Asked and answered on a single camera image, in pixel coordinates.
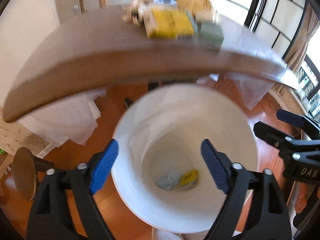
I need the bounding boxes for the light blue mask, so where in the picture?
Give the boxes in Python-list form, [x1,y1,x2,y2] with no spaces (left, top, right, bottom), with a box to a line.
[157,170,181,191]

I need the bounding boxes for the teal rectangular box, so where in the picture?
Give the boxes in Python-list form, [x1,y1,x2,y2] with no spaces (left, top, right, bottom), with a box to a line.
[198,22,224,47]

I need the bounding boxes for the yellow paper packaging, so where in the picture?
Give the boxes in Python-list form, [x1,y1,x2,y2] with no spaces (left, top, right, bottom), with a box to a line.
[144,9,196,40]

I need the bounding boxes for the white trash bin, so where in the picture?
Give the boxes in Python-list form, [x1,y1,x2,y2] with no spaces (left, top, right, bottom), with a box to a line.
[112,84,260,233]

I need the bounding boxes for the round wooden stool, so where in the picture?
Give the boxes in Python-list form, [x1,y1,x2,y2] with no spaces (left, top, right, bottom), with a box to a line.
[12,147,54,201]

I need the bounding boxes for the beige curtain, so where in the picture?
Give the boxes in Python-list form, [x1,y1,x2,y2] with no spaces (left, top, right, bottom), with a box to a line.
[285,4,319,73]

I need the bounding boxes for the black framed sliding screen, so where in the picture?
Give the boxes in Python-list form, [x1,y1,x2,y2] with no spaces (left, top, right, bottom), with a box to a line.
[210,0,308,58]

